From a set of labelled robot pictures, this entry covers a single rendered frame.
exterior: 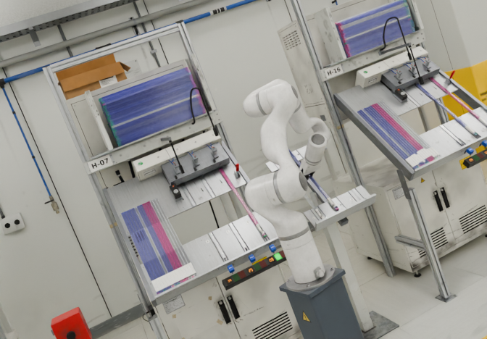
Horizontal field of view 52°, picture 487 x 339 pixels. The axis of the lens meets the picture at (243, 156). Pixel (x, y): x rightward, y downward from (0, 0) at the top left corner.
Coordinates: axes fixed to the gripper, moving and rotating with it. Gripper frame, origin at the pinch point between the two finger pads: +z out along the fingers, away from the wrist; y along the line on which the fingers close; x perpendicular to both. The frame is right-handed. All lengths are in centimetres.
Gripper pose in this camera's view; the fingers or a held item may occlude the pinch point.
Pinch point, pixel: (308, 174)
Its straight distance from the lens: 258.6
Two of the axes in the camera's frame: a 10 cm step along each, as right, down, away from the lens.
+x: 4.7, 7.4, -4.8
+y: -8.8, 3.8, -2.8
